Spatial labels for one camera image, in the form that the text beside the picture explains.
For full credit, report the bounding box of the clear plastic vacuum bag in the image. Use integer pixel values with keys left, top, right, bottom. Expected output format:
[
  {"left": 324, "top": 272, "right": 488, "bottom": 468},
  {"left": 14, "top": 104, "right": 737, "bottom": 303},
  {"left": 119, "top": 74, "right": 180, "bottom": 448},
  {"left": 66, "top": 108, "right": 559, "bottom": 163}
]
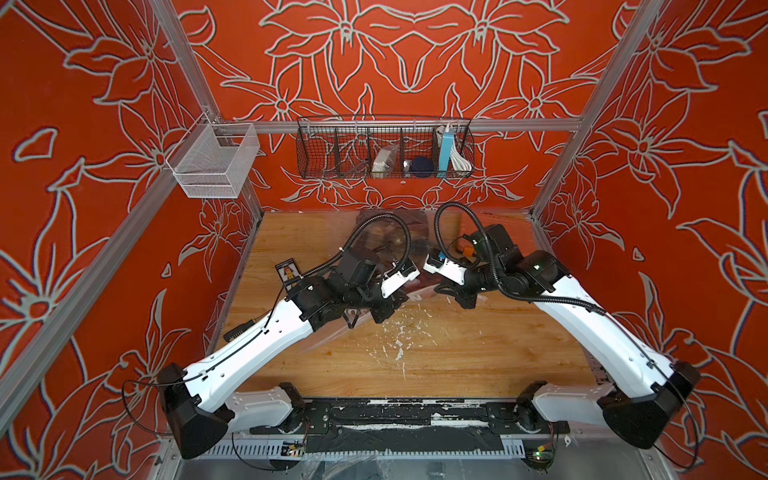
[{"left": 306, "top": 210, "right": 440, "bottom": 351}]

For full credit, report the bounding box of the yellow green plaid shirt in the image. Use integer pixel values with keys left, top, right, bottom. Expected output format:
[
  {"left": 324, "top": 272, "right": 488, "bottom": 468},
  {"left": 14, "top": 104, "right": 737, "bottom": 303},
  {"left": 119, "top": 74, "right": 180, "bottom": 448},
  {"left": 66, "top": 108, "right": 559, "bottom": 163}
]
[{"left": 356, "top": 223, "right": 430, "bottom": 264}]

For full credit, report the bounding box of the black shirt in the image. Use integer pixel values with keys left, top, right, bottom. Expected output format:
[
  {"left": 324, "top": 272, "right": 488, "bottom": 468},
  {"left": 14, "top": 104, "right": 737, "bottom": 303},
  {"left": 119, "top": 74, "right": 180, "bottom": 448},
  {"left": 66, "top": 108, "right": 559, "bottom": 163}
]
[{"left": 355, "top": 209, "right": 430, "bottom": 243}]

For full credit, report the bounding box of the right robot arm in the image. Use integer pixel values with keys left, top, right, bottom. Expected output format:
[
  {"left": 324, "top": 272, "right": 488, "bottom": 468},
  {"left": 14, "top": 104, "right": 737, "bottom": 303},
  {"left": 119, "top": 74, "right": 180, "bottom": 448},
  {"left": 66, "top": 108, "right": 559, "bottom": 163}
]
[{"left": 424, "top": 202, "right": 701, "bottom": 450}]

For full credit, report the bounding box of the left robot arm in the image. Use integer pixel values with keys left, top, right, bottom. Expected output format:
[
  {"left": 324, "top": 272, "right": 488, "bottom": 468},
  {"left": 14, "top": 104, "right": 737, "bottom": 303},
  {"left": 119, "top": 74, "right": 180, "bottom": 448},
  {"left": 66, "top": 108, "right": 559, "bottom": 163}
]
[{"left": 144, "top": 212, "right": 419, "bottom": 460}]

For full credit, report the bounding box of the orange plastic tool case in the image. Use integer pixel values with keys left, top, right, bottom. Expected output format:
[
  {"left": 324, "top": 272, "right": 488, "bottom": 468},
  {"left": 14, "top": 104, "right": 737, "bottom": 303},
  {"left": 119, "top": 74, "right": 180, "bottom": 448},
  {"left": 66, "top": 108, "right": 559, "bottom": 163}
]
[{"left": 451, "top": 211, "right": 537, "bottom": 257}]

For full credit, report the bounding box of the small picture card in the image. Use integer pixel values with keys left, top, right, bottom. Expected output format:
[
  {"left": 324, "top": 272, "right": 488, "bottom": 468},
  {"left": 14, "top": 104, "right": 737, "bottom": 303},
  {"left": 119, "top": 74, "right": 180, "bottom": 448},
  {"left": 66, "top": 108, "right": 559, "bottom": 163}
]
[{"left": 275, "top": 258, "right": 301, "bottom": 290}]

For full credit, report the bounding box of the dark blue round object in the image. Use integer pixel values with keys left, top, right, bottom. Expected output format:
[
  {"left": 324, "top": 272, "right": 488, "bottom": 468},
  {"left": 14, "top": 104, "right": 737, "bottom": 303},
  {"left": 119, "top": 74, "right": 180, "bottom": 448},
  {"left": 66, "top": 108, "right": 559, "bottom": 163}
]
[{"left": 409, "top": 156, "right": 434, "bottom": 179}]

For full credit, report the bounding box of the grey packet in basket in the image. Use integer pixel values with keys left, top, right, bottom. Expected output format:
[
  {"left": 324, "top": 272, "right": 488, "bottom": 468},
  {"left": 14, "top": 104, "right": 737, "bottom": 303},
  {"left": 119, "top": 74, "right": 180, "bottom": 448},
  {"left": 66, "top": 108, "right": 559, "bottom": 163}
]
[{"left": 371, "top": 145, "right": 399, "bottom": 179}]

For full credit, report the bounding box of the light blue box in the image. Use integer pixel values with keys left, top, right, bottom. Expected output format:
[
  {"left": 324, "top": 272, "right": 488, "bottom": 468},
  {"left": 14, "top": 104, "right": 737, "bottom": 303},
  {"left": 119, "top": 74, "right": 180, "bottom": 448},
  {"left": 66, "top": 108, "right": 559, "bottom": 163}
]
[{"left": 436, "top": 126, "right": 454, "bottom": 178}]

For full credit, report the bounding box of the white coiled cable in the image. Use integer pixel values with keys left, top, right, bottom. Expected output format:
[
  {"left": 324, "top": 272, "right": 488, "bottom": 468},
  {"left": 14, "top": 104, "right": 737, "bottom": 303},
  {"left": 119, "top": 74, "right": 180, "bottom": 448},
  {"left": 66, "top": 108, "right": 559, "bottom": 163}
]
[{"left": 449, "top": 139, "right": 474, "bottom": 175}]

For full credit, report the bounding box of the black handled screwdriver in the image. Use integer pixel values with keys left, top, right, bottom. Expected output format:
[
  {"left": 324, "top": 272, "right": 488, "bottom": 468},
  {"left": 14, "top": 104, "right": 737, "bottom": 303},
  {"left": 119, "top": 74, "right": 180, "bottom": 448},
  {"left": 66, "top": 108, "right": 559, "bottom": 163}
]
[{"left": 223, "top": 319, "right": 255, "bottom": 343}]

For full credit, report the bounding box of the black wire wall basket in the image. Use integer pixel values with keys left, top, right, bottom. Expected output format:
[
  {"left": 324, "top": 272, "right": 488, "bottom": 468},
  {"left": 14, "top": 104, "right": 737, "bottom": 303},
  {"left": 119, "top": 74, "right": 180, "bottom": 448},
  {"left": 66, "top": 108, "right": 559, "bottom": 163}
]
[{"left": 296, "top": 114, "right": 476, "bottom": 180}]

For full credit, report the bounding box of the white wire wall basket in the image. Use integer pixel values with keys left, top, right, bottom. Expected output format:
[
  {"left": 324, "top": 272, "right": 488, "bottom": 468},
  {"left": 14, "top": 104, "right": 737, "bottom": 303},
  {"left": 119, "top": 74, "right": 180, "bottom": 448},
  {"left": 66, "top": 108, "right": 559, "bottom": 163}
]
[{"left": 170, "top": 123, "right": 261, "bottom": 199}]

